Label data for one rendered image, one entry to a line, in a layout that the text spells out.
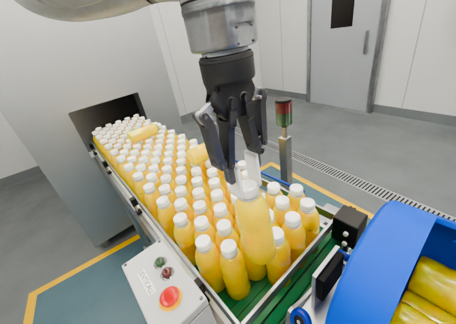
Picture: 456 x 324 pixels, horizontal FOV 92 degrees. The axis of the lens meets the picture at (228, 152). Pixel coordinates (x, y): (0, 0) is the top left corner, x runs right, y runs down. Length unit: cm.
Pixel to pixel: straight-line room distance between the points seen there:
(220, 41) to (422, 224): 37
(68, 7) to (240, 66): 20
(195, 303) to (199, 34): 43
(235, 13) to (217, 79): 7
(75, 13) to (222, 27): 18
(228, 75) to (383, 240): 31
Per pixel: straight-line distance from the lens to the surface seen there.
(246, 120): 35
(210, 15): 28
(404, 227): 41
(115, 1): 33
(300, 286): 71
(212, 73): 30
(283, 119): 87
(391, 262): 38
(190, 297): 49
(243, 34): 29
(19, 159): 462
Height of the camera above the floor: 152
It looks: 29 degrees down
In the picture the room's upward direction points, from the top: 11 degrees counter-clockwise
